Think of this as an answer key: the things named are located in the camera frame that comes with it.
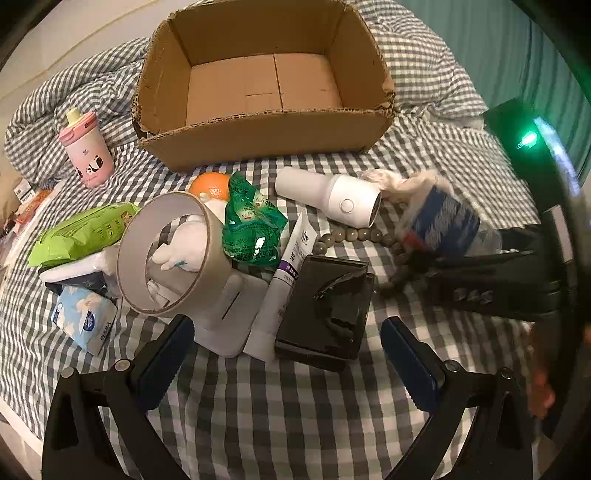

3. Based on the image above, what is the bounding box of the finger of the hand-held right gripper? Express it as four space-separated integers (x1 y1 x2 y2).
427 270 557 321
402 225 546 274

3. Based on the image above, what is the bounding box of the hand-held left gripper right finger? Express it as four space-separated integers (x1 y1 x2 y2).
381 316 548 480

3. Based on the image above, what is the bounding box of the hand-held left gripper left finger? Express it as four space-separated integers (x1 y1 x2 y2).
41 314 195 480

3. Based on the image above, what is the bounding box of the blue label plastic bottle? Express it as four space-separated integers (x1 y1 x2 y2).
399 178 503 259

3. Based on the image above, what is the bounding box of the light blue tissue pack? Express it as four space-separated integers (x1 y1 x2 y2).
52 285 118 356

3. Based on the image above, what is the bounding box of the black box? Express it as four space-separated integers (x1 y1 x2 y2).
274 254 376 372

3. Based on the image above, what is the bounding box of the white plush toy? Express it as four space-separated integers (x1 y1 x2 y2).
148 194 227 305

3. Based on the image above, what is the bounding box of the white and black pack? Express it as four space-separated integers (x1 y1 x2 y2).
39 251 121 296

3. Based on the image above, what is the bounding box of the wooden bead bracelet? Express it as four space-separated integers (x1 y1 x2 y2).
314 226 416 296

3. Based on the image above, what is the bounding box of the white tube purple stripe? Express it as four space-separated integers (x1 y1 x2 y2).
243 212 319 361

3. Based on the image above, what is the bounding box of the green wet wipes pack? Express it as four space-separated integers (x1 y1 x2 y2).
28 202 141 268

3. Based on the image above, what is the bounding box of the green snack packet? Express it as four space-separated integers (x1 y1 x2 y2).
222 171 289 266

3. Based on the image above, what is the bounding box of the white handheld device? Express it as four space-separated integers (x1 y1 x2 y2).
275 167 383 228

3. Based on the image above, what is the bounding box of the cardboard box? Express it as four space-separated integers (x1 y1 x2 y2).
131 0 397 174

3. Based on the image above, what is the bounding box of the person's right hand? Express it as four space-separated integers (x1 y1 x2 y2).
526 323 557 418

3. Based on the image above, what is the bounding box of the white flat box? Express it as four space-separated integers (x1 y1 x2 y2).
194 272 271 358

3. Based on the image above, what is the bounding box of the grey checked blanket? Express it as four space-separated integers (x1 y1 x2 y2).
0 0 555 480

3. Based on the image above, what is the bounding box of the orange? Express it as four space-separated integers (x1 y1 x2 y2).
189 173 232 202

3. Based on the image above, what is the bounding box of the small cartons clutter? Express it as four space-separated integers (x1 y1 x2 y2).
0 180 65 241

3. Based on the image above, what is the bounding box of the pink sippy cup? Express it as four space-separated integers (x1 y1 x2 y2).
58 107 115 189

